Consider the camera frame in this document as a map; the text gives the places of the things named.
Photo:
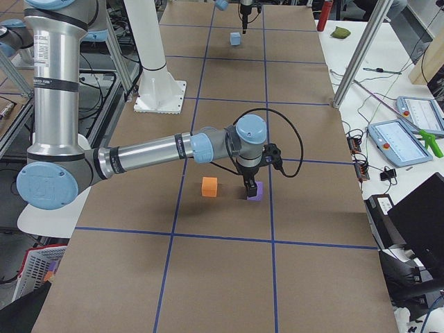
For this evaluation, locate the orange circuit board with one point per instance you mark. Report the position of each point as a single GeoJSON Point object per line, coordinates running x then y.
{"type": "Point", "coordinates": [360, 161]}

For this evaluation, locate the light blue foam block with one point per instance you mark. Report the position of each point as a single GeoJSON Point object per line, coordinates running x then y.
{"type": "Point", "coordinates": [235, 38]}

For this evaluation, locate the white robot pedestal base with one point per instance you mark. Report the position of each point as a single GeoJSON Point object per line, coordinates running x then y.
{"type": "Point", "coordinates": [158, 91]}

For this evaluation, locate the green strap smartwatch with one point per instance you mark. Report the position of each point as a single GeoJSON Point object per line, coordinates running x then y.
{"type": "Point", "coordinates": [381, 70]}

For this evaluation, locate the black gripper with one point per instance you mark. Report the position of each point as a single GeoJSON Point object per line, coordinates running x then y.
{"type": "Point", "coordinates": [245, 14]}
{"type": "Point", "coordinates": [248, 172]}

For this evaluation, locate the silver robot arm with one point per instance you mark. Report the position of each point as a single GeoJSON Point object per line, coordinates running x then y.
{"type": "Point", "coordinates": [223, 5]}
{"type": "Point", "coordinates": [70, 151]}

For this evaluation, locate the purple foam block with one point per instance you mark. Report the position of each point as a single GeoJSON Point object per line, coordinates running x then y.
{"type": "Point", "coordinates": [259, 193]}

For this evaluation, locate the near teach pendant tablet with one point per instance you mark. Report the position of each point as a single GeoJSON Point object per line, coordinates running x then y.
{"type": "Point", "coordinates": [398, 144]}

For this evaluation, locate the teach pendant tablet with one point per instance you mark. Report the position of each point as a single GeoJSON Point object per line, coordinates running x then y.
{"type": "Point", "coordinates": [398, 144]}
{"type": "Point", "coordinates": [419, 113]}

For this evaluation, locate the far teach pendant tablet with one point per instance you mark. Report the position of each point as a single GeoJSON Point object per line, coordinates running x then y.
{"type": "Point", "coordinates": [419, 113]}

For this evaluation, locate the green bean bag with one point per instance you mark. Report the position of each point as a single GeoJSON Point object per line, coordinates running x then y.
{"type": "Point", "coordinates": [340, 33]}

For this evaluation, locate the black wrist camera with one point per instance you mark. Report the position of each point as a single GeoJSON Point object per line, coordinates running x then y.
{"type": "Point", "coordinates": [272, 155]}

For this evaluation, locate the red water bottle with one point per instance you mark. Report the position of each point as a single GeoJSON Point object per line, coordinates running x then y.
{"type": "Point", "coordinates": [324, 15]}

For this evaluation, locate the white perforated basket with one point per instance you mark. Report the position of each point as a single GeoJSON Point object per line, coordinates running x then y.
{"type": "Point", "coordinates": [37, 262]}

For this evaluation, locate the orange foam block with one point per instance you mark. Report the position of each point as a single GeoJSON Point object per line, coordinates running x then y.
{"type": "Point", "coordinates": [209, 187]}

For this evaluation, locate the aluminium frame post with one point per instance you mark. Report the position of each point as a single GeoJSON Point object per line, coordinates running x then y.
{"type": "Point", "coordinates": [369, 33]}

